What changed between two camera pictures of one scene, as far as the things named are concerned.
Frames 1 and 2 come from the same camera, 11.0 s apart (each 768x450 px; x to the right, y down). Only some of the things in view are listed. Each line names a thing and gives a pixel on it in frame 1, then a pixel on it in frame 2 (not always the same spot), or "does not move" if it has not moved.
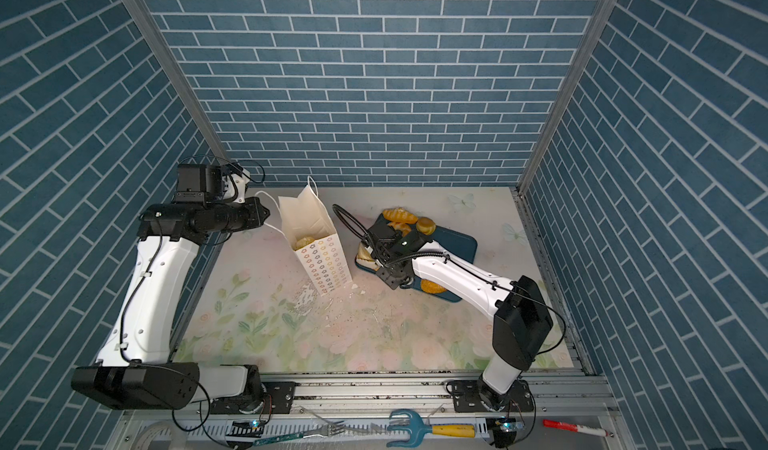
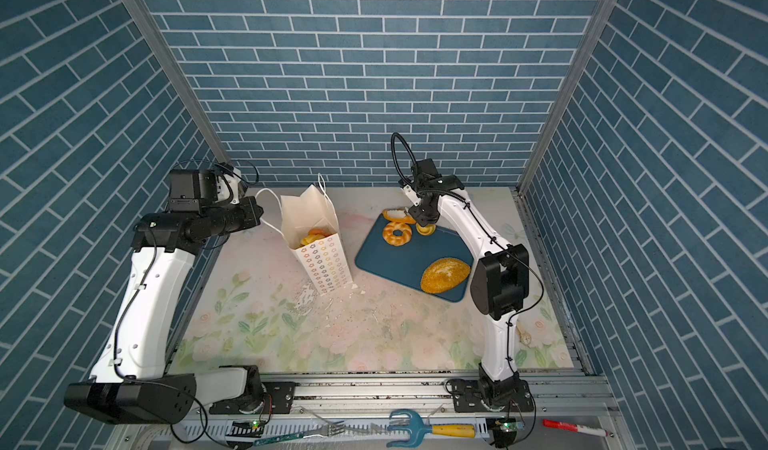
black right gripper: [377, 234] to [426, 216]
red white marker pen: [577, 428] does not move
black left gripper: [257, 212] does not move
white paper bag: [308, 226] does not move
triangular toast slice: [365, 259] to [309, 238]
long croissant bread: [400, 215] does not move
